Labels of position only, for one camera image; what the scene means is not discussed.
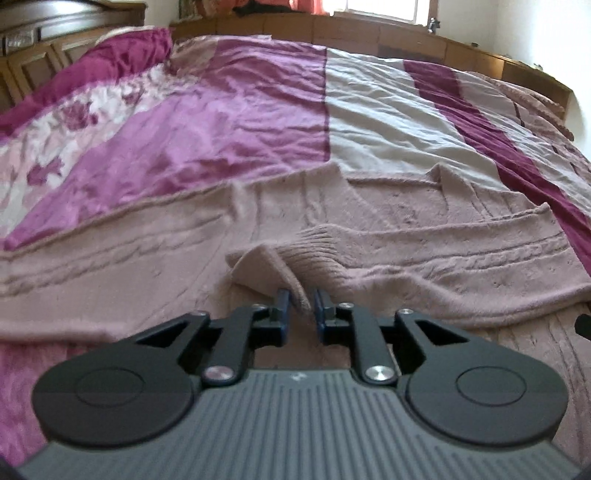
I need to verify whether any wooden cabinet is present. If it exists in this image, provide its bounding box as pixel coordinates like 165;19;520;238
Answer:
0;0;145;112

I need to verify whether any window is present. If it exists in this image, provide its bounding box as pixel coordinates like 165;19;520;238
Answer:
342;0;439;25

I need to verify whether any pink cable-knit sweater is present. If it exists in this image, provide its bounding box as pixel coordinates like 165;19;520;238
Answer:
0;164;591;344

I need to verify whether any pink knitted blanket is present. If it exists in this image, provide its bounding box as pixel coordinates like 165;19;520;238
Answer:
501;78;575;141

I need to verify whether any purple and grey striped bedspread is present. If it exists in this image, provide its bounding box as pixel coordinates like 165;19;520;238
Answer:
0;27;591;464

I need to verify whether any wooden headboard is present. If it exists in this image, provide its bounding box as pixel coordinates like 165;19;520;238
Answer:
168;11;574;123

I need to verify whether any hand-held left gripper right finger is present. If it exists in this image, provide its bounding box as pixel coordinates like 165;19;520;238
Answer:
313;288;472;385

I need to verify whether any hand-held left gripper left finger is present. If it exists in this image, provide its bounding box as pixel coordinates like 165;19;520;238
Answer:
117;288;293;387

